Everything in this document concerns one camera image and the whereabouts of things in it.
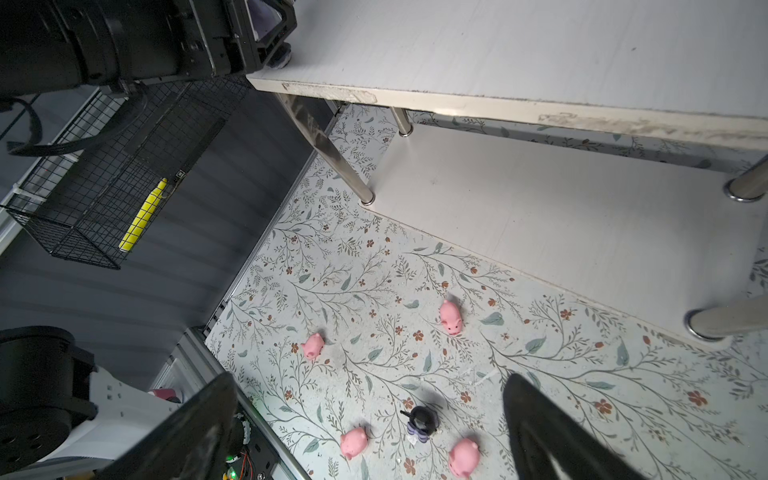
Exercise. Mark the pink pig toy top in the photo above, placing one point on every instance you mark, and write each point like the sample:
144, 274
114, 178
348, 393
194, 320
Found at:
451, 318

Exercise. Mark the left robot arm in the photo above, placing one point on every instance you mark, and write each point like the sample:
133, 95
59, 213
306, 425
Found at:
57, 402

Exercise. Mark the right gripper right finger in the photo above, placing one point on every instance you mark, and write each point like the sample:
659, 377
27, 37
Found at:
541, 434

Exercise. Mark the pink tape roll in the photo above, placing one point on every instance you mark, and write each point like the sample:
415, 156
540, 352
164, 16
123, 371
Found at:
165, 393

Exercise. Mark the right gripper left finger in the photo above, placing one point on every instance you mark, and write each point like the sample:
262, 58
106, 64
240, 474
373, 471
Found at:
190, 444

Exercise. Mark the black purple toy near markers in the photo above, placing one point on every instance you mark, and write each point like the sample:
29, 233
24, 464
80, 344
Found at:
422, 423

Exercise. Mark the white two-tier shelf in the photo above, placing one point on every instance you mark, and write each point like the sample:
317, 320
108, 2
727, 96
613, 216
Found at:
671, 246

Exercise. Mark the pink pig toy bottom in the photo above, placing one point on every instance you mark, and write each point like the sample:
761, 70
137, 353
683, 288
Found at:
353, 442

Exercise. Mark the pink pig toy left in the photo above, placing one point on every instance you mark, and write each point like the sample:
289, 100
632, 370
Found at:
313, 347

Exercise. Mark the pink pig toy centre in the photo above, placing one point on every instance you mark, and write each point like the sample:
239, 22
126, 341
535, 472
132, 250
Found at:
464, 458

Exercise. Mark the pink pig toy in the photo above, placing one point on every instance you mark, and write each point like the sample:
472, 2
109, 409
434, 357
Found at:
353, 442
451, 318
464, 458
313, 347

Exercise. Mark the black wire wall basket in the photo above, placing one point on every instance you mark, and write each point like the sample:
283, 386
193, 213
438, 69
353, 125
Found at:
78, 206

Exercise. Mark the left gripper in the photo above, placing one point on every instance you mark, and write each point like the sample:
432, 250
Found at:
217, 39

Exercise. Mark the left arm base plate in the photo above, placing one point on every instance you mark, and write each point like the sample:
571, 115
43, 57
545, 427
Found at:
248, 454

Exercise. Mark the yellow marker in basket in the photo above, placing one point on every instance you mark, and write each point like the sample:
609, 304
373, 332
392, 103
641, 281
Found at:
143, 217

